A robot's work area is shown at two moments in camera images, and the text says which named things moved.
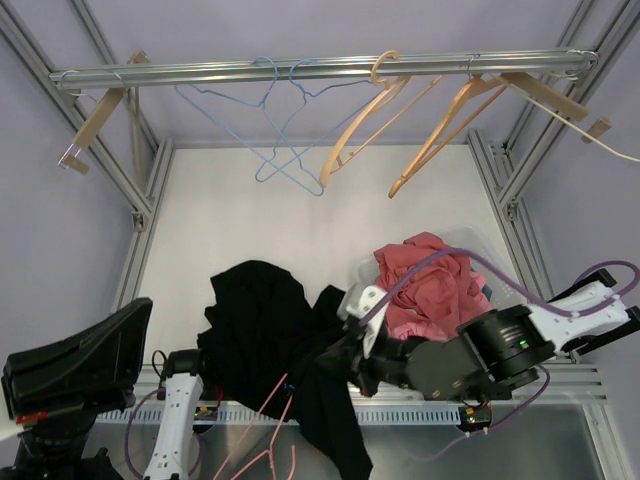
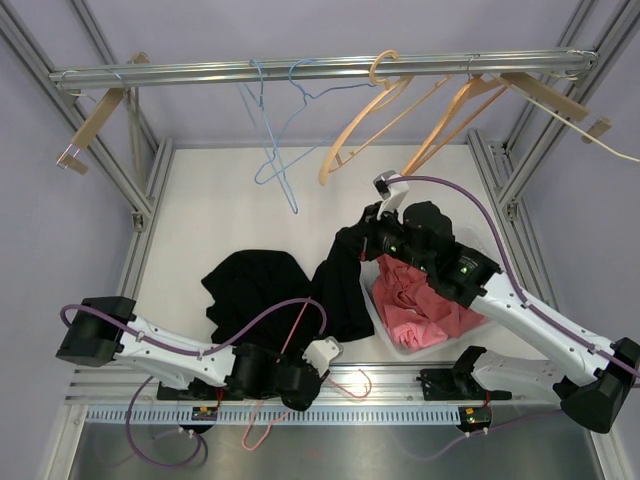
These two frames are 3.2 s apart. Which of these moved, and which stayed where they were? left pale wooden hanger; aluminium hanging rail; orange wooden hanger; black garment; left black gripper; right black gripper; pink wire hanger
Moved: right black gripper; left black gripper; black garment; pink wire hanger
Stayed: aluminium hanging rail; left pale wooden hanger; orange wooden hanger
